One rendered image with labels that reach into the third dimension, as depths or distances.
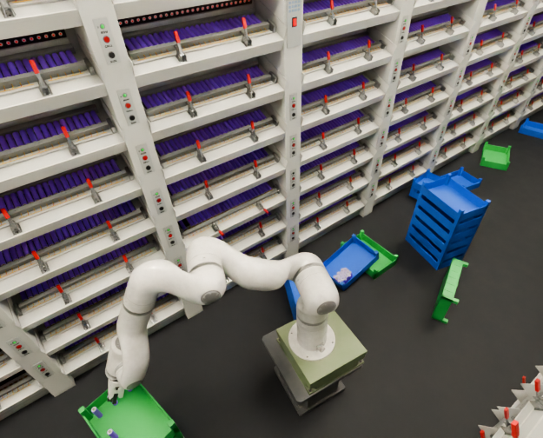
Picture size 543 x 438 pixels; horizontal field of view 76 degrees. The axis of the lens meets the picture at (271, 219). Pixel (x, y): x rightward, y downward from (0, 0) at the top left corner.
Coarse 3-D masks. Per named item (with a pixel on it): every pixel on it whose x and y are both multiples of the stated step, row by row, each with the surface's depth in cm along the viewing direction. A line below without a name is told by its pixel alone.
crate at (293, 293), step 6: (288, 282) 189; (294, 282) 186; (288, 288) 192; (294, 288) 183; (288, 294) 196; (294, 294) 180; (288, 300) 200; (294, 300) 179; (294, 306) 182; (294, 312) 186; (294, 318) 189
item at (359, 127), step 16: (352, 112) 205; (368, 112) 207; (320, 128) 194; (336, 128) 195; (352, 128) 201; (368, 128) 203; (304, 144) 185; (320, 144) 188; (336, 144) 191; (304, 160) 182
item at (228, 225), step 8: (272, 184) 193; (280, 184) 188; (280, 192) 191; (272, 200) 188; (280, 200) 188; (248, 208) 182; (256, 208) 183; (264, 208) 184; (272, 208) 188; (232, 216) 178; (240, 216) 179; (248, 216) 180; (256, 216) 185; (224, 224) 175; (232, 224) 176; (240, 224) 180; (208, 232) 171; (216, 232) 172; (224, 232) 176; (184, 240) 167; (192, 240) 167
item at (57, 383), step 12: (0, 312) 127; (12, 324) 132; (0, 336) 132; (12, 336) 135; (24, 336) 138; (12, 348) 138; (36, 348) 145; (24, 360) 144; (36, 360) 148; (48, 360) 151; (36, 372) 151; (60, 372) 159; (48, 384) 159; (60, 384) 163; (72, 384) 168
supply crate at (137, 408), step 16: (96, 400) 128; (128, 400) 132; (144, 400) 132; (112, 416) 128; (128, 416) 128; (144, 416) 127; (160, 416) 127; (96, 432) 122; (128, 432) 124; (144, 432) 123; (160, 432) 123; (176, 432) 123
